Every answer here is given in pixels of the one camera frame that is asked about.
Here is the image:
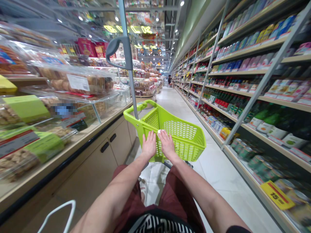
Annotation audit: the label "person's right hand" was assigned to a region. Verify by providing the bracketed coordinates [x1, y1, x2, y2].
[158, 130, 176, 160]

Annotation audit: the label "person's left hand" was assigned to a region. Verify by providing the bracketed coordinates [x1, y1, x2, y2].
[142, 130, 157, 159]

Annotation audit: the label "green shopping basket trolley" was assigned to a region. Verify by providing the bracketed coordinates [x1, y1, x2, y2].
[106, 0, 207, 169]

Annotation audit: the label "person's legs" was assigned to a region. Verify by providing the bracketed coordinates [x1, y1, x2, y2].
[112, 164, 207, 233]

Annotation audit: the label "snack display stand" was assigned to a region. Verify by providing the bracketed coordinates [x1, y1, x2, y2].
[61, 36, 164, 104]

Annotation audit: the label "beige display counter cabinet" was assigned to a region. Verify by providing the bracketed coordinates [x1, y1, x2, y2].
[0, 102, 137, 233]

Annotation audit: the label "person's body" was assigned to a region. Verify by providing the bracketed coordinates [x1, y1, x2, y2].
[127, 210, 195, 233]

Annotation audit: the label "row of clear biscuit boxes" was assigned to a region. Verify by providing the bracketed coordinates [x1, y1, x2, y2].
[0, 21, 132, 183]

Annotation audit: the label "long grocery shelf unit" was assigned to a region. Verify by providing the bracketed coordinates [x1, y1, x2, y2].
[169, 0, 311, 233]

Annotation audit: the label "yellow neon sign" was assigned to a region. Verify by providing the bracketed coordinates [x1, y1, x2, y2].
[103, 24, 154, 35]

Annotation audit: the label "yellow price tag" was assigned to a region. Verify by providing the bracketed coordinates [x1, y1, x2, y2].
[260, 180, 296, 211]

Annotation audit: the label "white wire handle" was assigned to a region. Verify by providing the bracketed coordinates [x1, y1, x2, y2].
[36, 200, 76, 233]

